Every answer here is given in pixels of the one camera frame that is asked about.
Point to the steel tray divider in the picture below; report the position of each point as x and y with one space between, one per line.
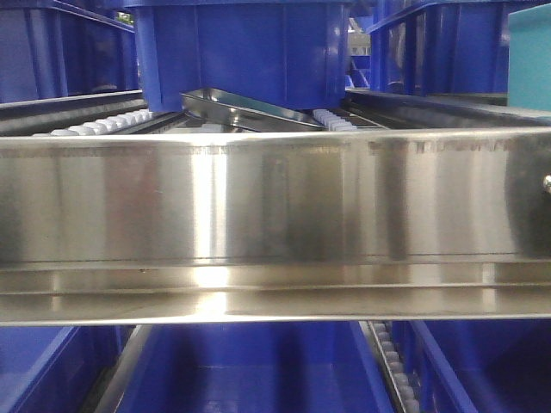
219 106

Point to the roller track right lower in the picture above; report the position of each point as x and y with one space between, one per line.
392 368

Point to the blue bin upper right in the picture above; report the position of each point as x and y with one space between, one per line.
424 48

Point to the blue bin lower left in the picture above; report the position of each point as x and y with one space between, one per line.
37 368

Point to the stainless steel shelf rail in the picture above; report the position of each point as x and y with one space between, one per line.
193 228

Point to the blue bin lower centre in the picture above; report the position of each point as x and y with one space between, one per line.
250 367

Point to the blue bin upper centre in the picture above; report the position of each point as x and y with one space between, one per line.
288 53

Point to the blue bin upper left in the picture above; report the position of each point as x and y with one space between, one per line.
52 49

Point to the blue bin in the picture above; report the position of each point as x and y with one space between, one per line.
482 365
250 367
52 49
288 53
37 368
424 48

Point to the teal bin right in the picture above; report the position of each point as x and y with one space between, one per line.
529 58

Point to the blue bin lower right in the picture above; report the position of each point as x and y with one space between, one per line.
482 365

